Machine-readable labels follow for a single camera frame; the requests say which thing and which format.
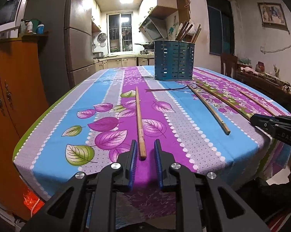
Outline kitchen base cabinets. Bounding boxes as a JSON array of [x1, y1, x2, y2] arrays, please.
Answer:
[[94, 54, 154, 72]]

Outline kitchen window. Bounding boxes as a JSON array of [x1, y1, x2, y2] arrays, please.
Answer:
[[108, 13, 133, 53]]

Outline dark wooden side table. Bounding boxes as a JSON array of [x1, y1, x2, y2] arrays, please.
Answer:
[[235, 70, 291, 108]]

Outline pink cloth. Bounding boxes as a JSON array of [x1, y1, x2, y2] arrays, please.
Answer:
[[240, 67, 259, 76]]

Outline floral striped tablecloth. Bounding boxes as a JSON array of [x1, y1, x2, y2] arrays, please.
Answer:
[[13, 66, 291, 227]]

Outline wooden dining chair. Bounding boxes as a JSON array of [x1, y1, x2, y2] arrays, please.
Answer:
[[221, 53, 238, 78]]

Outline dark blue window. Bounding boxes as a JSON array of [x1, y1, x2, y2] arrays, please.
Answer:
[[206, 0, 235, 55]]

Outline framed elephant picture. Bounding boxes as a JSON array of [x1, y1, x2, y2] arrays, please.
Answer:
[[257, 2, 288, 31]]

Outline orange wooden cabinet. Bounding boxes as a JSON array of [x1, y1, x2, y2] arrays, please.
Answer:
[[0, 34, 49, 220]]

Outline blue perforated utensil holder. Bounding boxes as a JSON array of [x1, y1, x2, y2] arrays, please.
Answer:
[[154, 40, 195, 81]]

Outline black wok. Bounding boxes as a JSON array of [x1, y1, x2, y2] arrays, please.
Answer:
[[136, 43, 154, 50]]

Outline range hood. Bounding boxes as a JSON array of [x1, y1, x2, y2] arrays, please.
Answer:
[[139, 16, 167, 41]]

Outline blue lidded jar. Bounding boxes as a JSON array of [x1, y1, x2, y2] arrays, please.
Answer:
[[36, 24, 45, 34]]

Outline white medicine bottle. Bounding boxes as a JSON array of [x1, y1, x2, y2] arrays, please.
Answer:
[[26, 21, 33, 33]]

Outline green box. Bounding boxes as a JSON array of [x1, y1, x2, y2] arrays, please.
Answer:
[[30, 19, 41, 32]]

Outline white microwave oven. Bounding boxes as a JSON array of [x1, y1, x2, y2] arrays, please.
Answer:
[[0, 0, 27, 39]]

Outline grey three-door refrigerator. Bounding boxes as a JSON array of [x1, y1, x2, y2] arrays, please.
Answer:
[[25, 0, 95, 104]]

